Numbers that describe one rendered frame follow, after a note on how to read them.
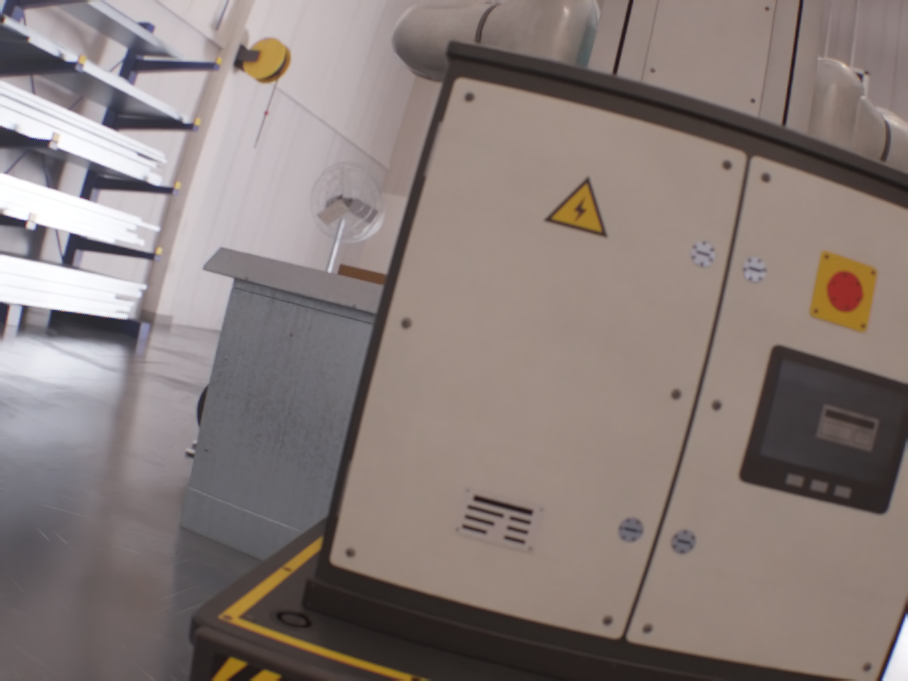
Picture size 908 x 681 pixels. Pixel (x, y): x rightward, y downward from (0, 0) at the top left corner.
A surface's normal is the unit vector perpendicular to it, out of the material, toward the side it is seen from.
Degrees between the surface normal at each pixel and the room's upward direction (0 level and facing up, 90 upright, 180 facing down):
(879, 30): 90
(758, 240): 90
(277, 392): 90
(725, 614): 90
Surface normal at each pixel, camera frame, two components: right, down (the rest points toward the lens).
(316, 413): -0.18, -0.03
